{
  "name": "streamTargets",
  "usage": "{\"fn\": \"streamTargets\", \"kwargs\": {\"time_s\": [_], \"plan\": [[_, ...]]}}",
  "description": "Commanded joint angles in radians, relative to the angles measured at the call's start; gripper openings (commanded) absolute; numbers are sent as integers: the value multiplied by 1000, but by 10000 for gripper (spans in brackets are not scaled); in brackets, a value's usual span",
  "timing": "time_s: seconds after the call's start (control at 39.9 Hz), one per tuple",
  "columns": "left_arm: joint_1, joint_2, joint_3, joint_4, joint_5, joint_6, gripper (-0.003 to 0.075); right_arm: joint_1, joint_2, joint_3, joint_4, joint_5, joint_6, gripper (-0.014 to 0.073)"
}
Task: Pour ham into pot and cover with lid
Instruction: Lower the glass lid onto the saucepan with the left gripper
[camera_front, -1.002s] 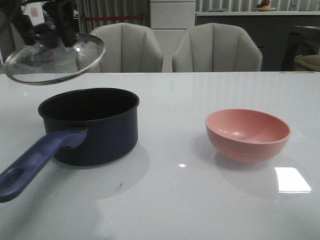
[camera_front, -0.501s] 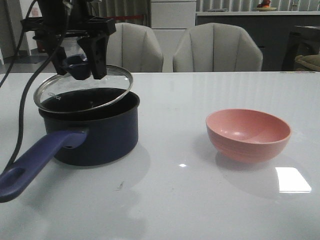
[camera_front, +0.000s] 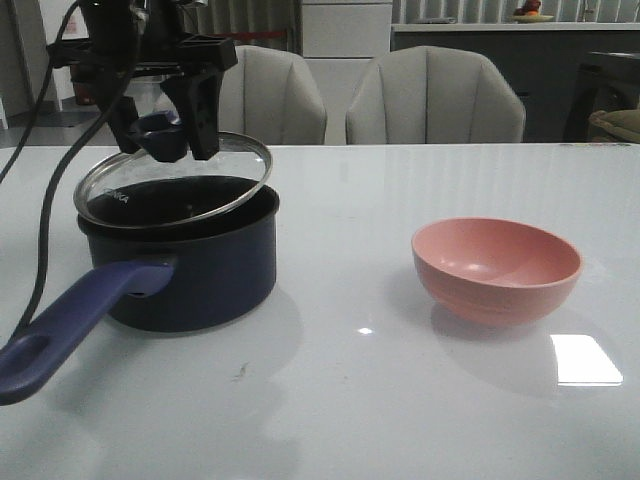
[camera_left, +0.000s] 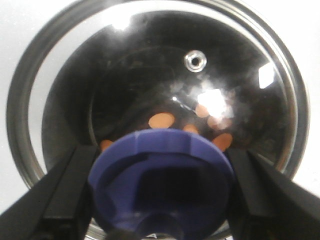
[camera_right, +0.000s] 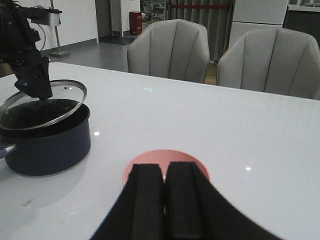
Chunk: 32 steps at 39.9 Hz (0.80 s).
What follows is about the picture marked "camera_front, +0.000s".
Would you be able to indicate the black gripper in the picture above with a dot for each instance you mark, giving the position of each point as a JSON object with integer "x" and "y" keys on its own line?
{"x": 152, "y": 33}

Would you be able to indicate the glass pot lid blue knob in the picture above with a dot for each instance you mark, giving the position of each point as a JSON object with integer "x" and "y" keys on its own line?
{"x": 163, "y": 184}

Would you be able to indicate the pink plastic bowl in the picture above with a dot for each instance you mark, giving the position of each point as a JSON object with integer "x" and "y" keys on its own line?
{"x": 494, "y": 271}

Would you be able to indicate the left grey upholstered chair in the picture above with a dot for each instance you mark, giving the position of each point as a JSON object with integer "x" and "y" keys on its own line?
{"x": 271, "y": 96}

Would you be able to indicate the grey upholstered chair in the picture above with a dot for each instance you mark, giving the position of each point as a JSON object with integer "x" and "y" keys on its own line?
{"x": 433, "y": 95}
{"x": 271, "y": 96}

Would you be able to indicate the dark blue saucepan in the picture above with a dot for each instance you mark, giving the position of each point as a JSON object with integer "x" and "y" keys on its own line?
{"x": 178, "y": 279}

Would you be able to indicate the white drawer cabinet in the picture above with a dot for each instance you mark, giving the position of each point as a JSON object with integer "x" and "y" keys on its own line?
{"x": 338, "y": 40}

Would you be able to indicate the right grey upholstered chair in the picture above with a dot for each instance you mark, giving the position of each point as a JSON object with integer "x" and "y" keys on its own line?
{"x": 433, "y": 95}

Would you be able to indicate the fruit plate on counter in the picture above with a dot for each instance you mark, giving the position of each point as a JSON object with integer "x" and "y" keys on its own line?
{"x": 530, "y": 12}

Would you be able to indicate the dark grey counter cabinet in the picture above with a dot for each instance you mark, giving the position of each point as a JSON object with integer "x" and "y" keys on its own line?
{"x": 540, "y": 61}

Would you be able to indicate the olive cushion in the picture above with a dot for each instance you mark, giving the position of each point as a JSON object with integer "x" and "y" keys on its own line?
{"x": 621, "y": 126}

